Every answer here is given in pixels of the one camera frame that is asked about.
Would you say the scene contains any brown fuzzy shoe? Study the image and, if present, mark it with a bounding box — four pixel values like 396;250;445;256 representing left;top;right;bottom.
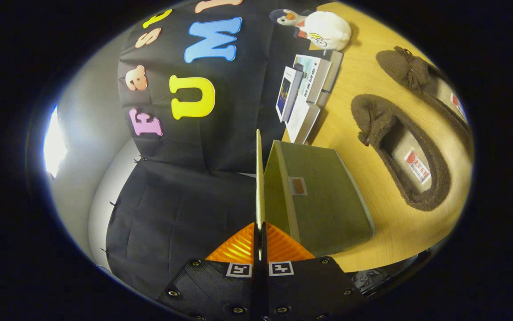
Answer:
376;46;474;156
351;94;451;212

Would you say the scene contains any large bright ceiling light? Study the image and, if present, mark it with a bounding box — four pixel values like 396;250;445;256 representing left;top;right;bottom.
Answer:
44;105;67;179

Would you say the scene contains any penguin plush toy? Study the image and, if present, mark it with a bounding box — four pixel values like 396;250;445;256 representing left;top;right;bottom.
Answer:
270;9;310;38

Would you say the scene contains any green fabric storage box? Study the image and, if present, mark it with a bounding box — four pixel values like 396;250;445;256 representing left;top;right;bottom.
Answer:
255;129;376;258

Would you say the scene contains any white cover book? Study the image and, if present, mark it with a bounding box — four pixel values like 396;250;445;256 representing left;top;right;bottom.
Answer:
285;96;321;144

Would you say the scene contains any book with teal cover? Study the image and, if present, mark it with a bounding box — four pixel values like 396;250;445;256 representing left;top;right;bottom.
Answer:
293;54;332;104

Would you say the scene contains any dark cover book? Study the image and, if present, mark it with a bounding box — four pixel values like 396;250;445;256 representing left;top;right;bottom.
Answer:
319;49;344;107

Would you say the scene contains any white round plush toy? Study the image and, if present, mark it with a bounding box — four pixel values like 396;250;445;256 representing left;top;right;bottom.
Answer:
301;11;353;51

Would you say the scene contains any small book blue cover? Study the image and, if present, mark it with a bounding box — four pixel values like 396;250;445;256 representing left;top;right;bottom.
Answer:
275;66;304;123

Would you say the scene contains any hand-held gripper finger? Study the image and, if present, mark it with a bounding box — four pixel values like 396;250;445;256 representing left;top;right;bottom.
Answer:
261;222;364;321
158;222;261;321

